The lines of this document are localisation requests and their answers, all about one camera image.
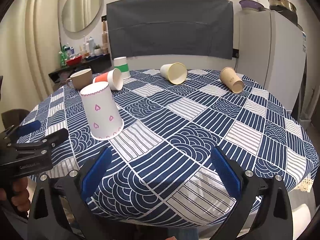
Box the white paper cup pink hearts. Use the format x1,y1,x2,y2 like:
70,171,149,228
80,81,124,140

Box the orange and white paper cup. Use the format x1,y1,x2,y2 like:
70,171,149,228
93,68,123,91

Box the green and white paper cup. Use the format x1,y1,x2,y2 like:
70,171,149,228
113,56,131,79

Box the brown kraft paper cup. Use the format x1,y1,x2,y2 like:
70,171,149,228
220,67,244,94

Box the cream yellow-rim paper cup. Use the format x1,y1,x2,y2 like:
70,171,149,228
160,62,187,85

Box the person's hand on grip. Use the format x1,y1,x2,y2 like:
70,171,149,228
11,177,31,212

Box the brown ceramic mug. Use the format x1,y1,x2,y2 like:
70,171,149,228
66,68,93,90

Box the green plastic bottle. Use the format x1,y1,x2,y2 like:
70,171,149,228
59,49,67,68

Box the red bowl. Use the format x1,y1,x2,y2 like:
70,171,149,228
66,55,82,66

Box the beige curtain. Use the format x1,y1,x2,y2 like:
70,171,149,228
1,0,60,112

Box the small potted plant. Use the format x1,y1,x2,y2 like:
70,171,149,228
94,44,102,56

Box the white spray bottle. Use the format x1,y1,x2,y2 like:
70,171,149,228
88,36,95,55

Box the blue white patterned tablecloth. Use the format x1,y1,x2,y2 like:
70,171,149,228
19,69,319,228

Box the white refrigerator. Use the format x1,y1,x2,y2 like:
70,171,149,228
236,11,306,112

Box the dark grey cloth-covered television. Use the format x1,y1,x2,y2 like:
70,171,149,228
106,0,234,60

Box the purple basin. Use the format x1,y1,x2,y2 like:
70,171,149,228
239,0,264,11

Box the steel cooking pot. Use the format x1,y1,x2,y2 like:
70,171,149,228
268,0,297,14

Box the dark wall shelf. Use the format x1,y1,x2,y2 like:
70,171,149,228
48,54,112,83

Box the oval wall mirror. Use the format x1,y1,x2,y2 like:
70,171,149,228
62,0,103,33

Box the black wall socket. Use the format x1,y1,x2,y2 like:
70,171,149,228
232,48,239,59

